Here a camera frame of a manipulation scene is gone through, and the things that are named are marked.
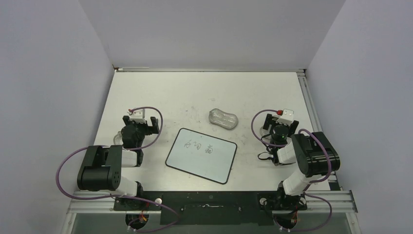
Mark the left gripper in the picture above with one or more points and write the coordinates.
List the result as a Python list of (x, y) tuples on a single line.
[(149, 129)]

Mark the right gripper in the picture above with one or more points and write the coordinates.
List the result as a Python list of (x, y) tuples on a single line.
[(270, 120)]

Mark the white whiteboard black frame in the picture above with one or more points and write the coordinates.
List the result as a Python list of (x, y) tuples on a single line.
[(202, 155)]

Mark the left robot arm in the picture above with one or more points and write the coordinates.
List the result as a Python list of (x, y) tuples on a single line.
[(102, 165)]

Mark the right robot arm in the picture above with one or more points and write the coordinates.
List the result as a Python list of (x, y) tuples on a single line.
[(314, 155)]

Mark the glittery pad at right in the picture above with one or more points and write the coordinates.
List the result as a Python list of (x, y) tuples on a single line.
[(265, 133)]

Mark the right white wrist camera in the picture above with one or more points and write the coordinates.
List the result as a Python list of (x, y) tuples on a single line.
[(285, 117)]

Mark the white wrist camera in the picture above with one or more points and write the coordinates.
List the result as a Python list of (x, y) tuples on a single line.
[(137, 116), (285, 117)]

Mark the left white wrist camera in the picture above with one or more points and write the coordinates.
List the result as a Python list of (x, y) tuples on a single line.
[(137, 116)]

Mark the aluminium back rail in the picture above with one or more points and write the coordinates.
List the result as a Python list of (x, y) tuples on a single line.
[(147, 69)]

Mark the aluminium rail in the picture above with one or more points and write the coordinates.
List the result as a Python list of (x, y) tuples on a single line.
[(315, 201), (314, 118), (147, 69)]

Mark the aluminium right rail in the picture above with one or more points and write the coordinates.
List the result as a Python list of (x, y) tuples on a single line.
[(314, 118)]

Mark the aluminium front rail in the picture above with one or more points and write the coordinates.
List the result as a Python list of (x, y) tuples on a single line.
[(315, 201)]

